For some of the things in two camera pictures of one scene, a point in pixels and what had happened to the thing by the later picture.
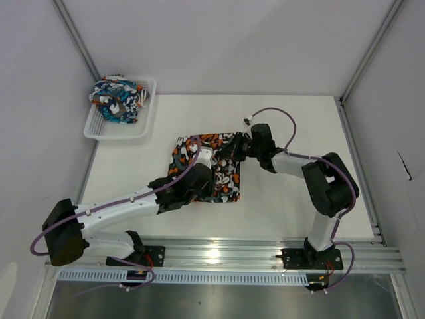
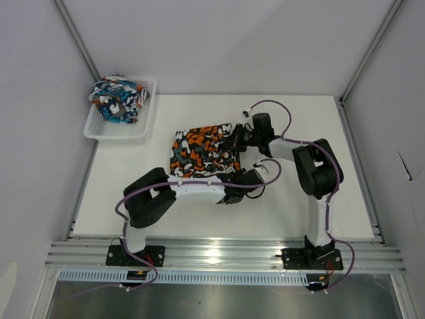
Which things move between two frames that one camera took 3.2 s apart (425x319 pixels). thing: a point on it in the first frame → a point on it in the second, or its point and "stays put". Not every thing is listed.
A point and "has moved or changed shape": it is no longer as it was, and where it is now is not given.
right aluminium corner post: (371, 51) stays put
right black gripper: (232, 151) → (234, 144)
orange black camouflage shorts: (224, 186) has moved or changed shape
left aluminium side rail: (86, 179) stays put
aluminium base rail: (214, 254) stays put
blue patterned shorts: (117, 99) stays put
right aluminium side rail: (377, 234) stays put
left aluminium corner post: (65, 18) stays put
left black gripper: (208, 191) → (240, 173)
